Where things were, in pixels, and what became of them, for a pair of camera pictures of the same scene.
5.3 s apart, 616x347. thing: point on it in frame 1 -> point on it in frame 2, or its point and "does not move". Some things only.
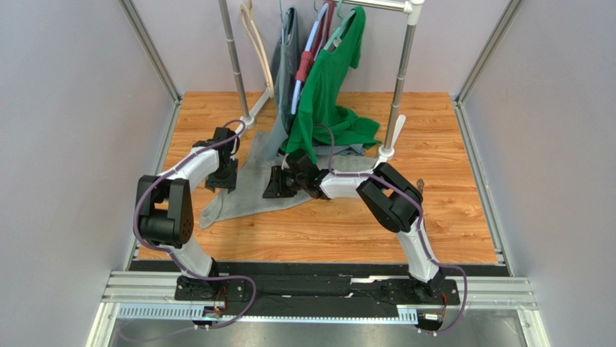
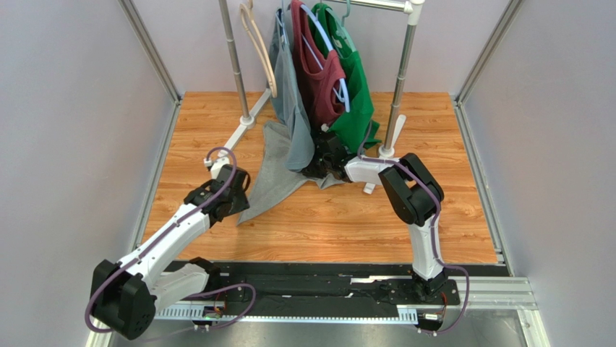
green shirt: x=322 y=97 -> x=358 y=126
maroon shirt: x=306 y=66 -> x=319 y=69
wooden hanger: x=249 y=4 does not move
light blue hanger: x=310 y=45 -> x=322 y=30
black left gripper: x=230 y=183 -> x=243 y=202
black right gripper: x=277 y=182 -> x=318 y=160
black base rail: x=378 y=283 does not move
